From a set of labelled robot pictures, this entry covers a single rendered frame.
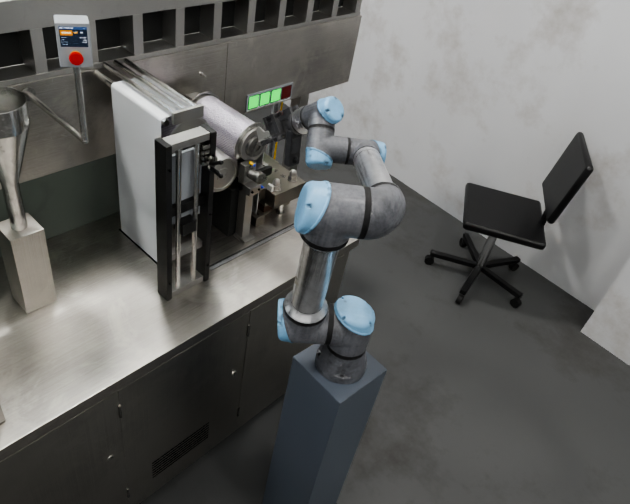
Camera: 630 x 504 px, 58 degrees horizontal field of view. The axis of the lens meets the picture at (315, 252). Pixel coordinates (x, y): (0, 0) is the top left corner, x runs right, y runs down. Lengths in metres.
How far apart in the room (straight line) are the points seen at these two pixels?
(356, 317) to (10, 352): 0.92
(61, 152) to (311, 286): 0.92
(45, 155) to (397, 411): 1.85
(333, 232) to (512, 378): 2.10
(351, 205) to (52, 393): 0.91
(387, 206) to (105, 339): 0.91
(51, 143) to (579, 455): 2.55
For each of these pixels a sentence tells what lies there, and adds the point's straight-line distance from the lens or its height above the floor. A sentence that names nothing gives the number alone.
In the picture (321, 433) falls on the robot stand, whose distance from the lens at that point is 1.78.
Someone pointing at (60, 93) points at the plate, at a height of 1.39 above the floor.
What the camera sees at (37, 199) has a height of 1.06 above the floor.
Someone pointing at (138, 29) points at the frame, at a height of 1.53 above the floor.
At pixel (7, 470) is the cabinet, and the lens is 1.70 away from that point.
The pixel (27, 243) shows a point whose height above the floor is 1.14.
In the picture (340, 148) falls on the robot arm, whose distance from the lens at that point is 1.58.
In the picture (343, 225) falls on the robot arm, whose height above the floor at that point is 1.49.
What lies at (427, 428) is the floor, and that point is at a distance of 2.79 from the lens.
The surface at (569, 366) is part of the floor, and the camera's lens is 3.42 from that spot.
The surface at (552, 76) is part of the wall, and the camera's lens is 3.55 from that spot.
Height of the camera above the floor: 2.20
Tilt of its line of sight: 39 degrees down
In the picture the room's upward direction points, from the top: 12 degrees clockwise
